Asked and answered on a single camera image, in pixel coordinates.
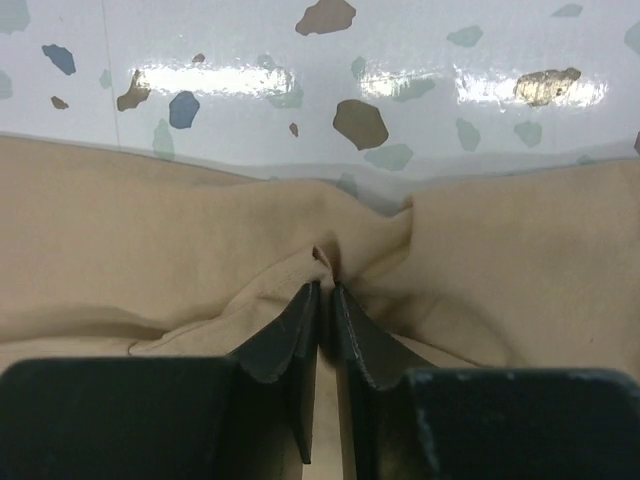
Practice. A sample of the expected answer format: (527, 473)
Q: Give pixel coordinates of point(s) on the beige t shirt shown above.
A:
(114, 255)

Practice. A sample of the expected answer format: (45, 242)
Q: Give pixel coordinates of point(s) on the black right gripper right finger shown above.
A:
(402, 417)

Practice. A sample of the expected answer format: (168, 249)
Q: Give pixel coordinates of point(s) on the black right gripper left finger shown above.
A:
(244, 415)

